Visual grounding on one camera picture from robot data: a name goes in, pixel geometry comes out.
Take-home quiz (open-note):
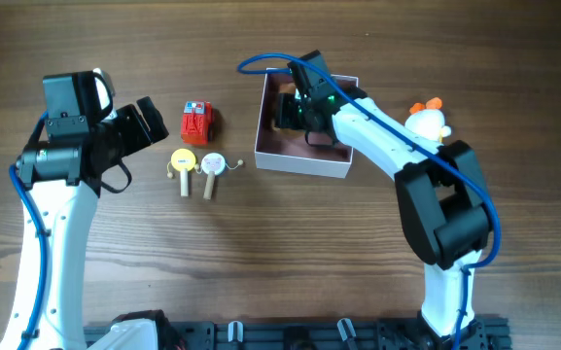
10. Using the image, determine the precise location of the left blue cable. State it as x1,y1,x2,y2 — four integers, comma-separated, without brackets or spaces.
8,111,51,350

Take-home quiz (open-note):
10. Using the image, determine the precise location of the pink open cardboard box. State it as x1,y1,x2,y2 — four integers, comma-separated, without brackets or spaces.
254,74,354,179

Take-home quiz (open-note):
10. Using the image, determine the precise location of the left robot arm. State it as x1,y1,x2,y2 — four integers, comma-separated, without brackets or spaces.
0,68,169,349

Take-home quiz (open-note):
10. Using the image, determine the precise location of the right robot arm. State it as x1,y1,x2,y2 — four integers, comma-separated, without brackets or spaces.
275,51,502,349

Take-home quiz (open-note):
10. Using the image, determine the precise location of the white duck plush toy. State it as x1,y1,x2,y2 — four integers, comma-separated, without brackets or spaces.
404,97,452,143

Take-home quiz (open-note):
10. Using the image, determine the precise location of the brown plush toy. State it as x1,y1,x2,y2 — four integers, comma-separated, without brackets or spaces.
278,83,297,95

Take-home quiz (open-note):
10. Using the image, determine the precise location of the right blue cable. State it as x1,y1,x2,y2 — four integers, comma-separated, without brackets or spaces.
236,52,503,350

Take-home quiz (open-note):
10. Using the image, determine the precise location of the blue cable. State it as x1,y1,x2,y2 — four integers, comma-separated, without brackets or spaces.
8,111,51,350
236,52,503,350

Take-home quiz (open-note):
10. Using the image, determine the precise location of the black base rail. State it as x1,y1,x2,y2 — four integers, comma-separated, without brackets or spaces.
83,317,511,350

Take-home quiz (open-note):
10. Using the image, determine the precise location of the white pig rattle drum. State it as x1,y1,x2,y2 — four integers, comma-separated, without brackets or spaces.
197,153,244,200

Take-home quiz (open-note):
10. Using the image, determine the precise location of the yellow wooden rattle drum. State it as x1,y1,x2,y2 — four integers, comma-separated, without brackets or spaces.
166,148,197,197

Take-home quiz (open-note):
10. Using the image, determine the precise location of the red toy fire truck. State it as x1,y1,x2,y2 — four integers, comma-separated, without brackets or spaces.
180,101,214,146

